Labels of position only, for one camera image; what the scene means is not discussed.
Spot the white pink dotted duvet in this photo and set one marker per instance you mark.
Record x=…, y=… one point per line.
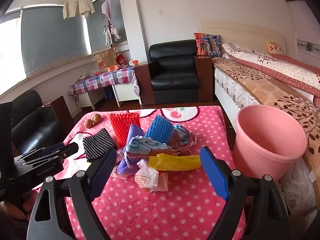
x=281, y=67

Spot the walnut left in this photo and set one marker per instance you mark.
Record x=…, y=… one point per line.
x=88, y=123

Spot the pink polka dot blanket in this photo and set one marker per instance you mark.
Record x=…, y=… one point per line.
x=146, y=203

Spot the purple face mask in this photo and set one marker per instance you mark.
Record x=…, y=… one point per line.
x=128, y=165

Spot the pink plastic trash bucket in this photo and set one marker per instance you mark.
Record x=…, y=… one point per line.
x=268, y=141

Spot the printed snack wrapper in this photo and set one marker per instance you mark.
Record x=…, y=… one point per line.
x=180, y=143

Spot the black leather armchair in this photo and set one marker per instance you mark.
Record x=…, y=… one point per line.
x=173, y=72

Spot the white orange plastic wrapper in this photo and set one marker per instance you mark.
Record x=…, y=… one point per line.
x=149, y=179

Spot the plaid tablecloth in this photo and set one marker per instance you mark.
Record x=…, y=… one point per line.
x=117, y=77

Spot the hanging cream knit sweater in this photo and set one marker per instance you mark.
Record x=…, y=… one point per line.
x=72, y=7

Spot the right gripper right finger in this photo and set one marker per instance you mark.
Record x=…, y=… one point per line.
x=267, y=217

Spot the cream bed headboard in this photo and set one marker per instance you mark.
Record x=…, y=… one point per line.
x=245, y=35

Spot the brown paper bag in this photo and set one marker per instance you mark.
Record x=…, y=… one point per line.
x=105, y=59

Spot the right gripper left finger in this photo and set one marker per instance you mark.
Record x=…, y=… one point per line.
x=50, y=219

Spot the white wardrobe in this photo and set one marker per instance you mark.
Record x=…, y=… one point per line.
x=306, y=32

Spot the coat stand with clothes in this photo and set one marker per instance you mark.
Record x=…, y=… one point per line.
x=110, y=31

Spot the yellow red small pillow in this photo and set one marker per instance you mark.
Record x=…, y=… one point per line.
x=274, y=48

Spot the black leather sofa left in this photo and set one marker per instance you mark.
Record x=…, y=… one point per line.
x=34, y=125

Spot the white side table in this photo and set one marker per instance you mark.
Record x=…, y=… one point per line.
x=121, y=92

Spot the colourful printed cushion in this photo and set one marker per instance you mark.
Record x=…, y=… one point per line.
x=208, y=45

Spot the person's left hand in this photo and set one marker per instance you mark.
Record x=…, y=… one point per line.
x=20, y=214

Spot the bed with brown leaf blanket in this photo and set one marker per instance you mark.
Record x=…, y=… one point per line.
x=238, y=86

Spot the yellow plastic wrapper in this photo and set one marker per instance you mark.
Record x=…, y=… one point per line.
x=166, y=162

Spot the red box on table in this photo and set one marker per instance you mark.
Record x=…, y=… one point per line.
x=120, y=59

